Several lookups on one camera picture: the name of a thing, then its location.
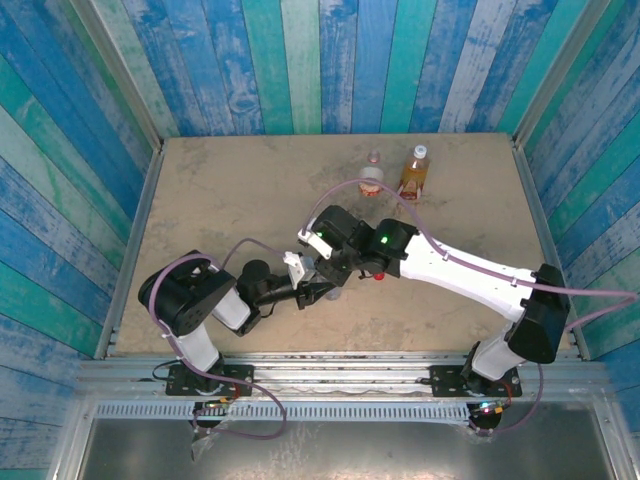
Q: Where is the clear bottle red label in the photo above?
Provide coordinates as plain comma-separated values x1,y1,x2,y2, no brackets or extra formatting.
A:
357,149,387,199

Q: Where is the amber tea bottle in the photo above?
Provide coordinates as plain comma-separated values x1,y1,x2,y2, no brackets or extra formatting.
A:
398,155,431,200

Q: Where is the controller board with LEDs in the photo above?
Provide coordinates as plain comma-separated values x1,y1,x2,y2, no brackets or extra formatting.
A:
191,397,236,434
467,398,512,432

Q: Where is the steel sheet panel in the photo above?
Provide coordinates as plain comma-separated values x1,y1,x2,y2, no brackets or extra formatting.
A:
77,418,617,471

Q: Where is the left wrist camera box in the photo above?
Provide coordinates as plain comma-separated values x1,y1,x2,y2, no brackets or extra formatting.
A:
283,251,317,287

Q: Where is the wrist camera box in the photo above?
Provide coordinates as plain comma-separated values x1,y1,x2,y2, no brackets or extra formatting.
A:
297,227,335,261
283,251,317,287

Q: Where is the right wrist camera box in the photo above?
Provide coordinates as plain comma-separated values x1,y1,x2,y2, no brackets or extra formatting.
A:
297,227,335,261

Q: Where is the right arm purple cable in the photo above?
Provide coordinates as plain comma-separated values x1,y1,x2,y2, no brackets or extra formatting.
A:
307,178,640,437

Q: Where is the aluminium rail frame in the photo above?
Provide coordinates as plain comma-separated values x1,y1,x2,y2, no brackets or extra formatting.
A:
74,351,615,401

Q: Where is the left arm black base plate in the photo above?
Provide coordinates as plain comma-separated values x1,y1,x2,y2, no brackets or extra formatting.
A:
166,363,255,398

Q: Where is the slotted grey cable duct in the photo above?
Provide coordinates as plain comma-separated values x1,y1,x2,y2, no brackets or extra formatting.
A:
93,401,474,425

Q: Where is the aluminium table side rail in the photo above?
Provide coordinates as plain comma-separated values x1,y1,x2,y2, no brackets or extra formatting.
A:
93,147,166,360
509,137,592,360

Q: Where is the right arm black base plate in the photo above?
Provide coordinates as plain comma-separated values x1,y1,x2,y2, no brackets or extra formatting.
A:
429,364,523,399

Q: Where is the aluminium corner post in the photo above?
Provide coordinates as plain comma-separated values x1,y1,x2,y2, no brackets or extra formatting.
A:
512,0,614,146
67,0,165,154

